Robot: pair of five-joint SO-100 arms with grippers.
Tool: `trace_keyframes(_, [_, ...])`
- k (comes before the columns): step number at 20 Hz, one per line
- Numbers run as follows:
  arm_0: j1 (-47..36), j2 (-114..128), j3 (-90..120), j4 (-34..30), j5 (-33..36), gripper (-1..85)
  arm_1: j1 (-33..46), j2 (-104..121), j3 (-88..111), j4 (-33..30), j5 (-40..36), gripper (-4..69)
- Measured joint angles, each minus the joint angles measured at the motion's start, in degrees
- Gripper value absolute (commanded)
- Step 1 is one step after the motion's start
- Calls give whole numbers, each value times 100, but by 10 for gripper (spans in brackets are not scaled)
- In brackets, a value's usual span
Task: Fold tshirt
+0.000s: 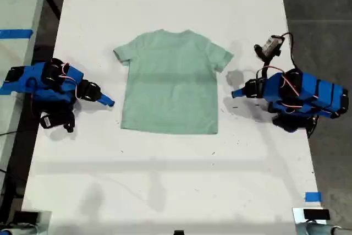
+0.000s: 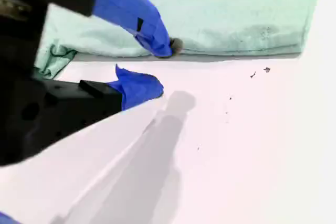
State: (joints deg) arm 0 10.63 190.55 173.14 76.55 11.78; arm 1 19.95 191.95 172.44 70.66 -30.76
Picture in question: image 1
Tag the black stand legs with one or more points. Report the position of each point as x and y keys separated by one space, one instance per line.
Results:
x=53 y=1

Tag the long blue tape strip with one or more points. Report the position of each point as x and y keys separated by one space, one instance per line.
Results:
x=15 y=33

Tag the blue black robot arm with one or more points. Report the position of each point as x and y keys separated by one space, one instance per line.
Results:
x=33 y=76
x=316 y=92

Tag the pale side table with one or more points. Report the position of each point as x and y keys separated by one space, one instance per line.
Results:
x=16 y=4

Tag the pale green T-shirt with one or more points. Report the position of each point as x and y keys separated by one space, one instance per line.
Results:
x=170 y=86

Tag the grey metal tube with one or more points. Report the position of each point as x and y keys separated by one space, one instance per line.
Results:
x=316 y=229
x=16 y=230

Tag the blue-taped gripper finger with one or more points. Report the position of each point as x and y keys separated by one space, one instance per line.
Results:
x=238 y=93
x=105 y=99

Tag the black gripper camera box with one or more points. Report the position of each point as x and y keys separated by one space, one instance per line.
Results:
x=270 y=44
x=48 y=121

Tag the short blue tape strip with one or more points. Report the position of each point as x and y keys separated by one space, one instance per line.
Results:
x=313 y=197

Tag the small black box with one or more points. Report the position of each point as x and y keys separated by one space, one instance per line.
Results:
x=26 y=217
x=316 y=214

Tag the black camera stalk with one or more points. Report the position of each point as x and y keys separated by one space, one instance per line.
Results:
x=68 y=120
x=265 y=65

